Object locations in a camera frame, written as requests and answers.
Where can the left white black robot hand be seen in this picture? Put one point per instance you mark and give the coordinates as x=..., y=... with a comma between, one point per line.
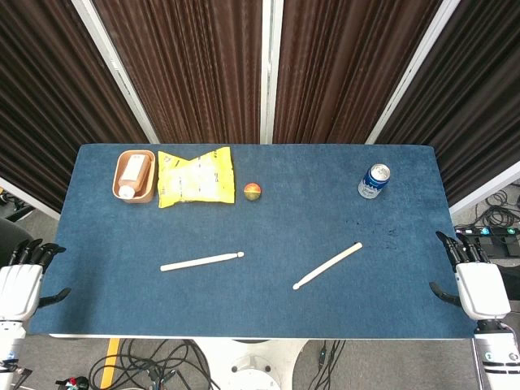
x=18, y=288

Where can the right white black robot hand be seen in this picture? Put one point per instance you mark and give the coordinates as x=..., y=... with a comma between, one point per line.
x=481, y=288

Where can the wooden drumstick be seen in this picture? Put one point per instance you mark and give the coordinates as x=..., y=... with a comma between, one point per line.
x=199, y=262
x=329, y=265

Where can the black foot pedal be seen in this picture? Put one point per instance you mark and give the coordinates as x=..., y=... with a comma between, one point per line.
x=499, y=245

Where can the black office chair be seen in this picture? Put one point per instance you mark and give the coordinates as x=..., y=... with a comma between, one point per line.
x=10, y=237

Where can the yellow floor tape strip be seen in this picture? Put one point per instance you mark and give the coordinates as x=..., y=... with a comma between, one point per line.
x=109, y=361

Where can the blue white drink can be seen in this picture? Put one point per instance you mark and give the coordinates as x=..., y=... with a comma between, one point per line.
x=373, y=183

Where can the tan oval tray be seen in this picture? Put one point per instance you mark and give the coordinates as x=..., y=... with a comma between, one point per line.
x=143, y=199

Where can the brown bottle with white cap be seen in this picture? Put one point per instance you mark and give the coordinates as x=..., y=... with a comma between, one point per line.
x=134, y=172

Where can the brown pleated curtain panel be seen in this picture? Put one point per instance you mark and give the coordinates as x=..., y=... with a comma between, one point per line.
x=48, y=101
x=187, y=73
x=471, y=101
x=349, y=73

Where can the yellow snack bag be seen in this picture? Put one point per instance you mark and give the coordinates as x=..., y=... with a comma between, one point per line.
x=195, y=183

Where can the blue felt table mat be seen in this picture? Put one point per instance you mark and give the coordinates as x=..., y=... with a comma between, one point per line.
x=260, y=308

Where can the small red yellow green ball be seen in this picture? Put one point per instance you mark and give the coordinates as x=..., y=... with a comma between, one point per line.
x=252, y=191

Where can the white partition frame post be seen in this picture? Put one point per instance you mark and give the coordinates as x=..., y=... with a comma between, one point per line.
x=270, y=73
x=410, y=77
x=118, y=73

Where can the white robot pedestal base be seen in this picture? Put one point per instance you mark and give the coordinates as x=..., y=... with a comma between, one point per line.
x=252, y=365

